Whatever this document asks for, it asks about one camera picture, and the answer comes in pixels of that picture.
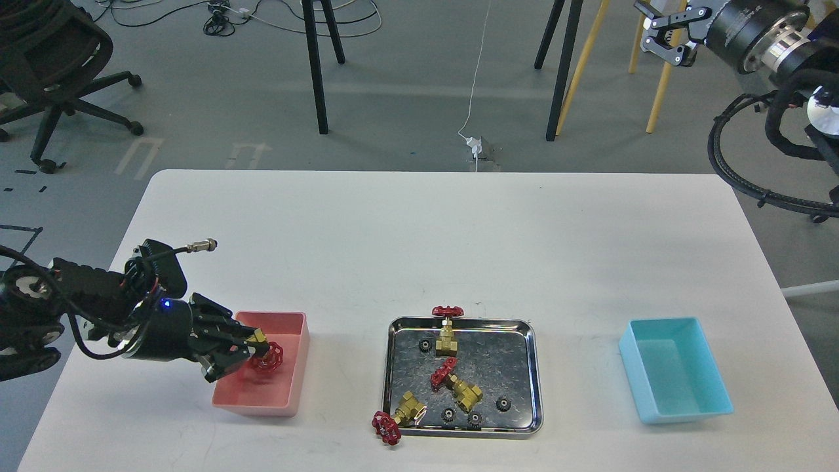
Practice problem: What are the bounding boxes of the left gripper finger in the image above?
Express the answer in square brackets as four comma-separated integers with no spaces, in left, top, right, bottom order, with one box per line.
[197,347,256,383]
[191,294,266,347]

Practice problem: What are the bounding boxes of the brass valve tray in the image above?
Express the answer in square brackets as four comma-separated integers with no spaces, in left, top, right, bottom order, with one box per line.
[371,391,427,446]
[429,357,483,413]

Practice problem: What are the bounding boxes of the black stool leg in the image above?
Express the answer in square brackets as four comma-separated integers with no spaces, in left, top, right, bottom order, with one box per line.
[302,1,345,135]
[534,1,583,142]

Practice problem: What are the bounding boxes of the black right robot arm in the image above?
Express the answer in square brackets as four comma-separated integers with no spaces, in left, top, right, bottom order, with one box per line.
[634,1,838,223]

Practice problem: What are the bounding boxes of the black cables on floor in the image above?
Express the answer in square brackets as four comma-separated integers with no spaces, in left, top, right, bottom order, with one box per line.
[72,0,383,39]

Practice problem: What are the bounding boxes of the brass valve tray bottom left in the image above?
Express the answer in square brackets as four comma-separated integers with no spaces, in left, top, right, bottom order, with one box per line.
[371,391,427,446]

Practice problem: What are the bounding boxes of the black stool leg right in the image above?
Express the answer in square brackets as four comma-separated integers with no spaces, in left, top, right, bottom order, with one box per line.
[534,1,583,142]

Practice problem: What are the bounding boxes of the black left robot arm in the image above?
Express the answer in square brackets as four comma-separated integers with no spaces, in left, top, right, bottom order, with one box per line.
[1,239,284,382]

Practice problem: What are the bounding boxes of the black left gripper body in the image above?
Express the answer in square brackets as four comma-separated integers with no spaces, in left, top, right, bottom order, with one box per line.
[122,294,214,362]

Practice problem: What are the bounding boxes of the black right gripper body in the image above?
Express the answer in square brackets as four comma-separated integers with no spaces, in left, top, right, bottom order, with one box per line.
[705,1,810,74]

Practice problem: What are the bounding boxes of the black stool leg left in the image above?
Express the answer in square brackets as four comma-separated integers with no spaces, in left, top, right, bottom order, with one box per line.
[302,1,345,135]

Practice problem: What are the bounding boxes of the black office chair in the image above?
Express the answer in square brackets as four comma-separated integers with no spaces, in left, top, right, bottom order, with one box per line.
[1,1,144,174]

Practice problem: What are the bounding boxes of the yellow wooden leg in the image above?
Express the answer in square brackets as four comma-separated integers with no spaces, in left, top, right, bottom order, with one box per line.
[627,1,689,134]
[556,1,611,138]

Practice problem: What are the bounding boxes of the white power adapter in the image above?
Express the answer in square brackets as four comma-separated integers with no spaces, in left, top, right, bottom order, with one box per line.
[465,136,484,161]

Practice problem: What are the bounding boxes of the brass valve red handwheel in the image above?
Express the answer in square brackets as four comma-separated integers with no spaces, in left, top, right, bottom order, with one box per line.
[248,329,284,374]

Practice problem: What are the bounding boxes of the brass valve tray centre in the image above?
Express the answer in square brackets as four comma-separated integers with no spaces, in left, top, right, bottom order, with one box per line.
[429,357,483,413]

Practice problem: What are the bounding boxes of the pink plastic box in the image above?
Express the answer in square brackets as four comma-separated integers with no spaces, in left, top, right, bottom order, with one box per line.
[212,311,310,416]

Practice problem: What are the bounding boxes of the brass valve at tray top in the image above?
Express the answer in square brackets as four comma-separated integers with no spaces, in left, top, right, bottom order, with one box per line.
[432,305,464,357]

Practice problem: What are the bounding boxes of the white cable on floor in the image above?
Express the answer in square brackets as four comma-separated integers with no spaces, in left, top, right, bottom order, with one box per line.
[458,0,494,172]

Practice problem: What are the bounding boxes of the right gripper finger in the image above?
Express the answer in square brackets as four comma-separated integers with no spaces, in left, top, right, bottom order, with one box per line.
[633,1,714,67]

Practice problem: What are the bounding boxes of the light blue plastic box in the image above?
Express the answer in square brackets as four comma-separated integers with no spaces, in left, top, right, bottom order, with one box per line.
[618,317,734,425]

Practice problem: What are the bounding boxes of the shiny metal tray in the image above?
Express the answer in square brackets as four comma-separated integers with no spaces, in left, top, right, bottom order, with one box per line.
[381,317,543,439]

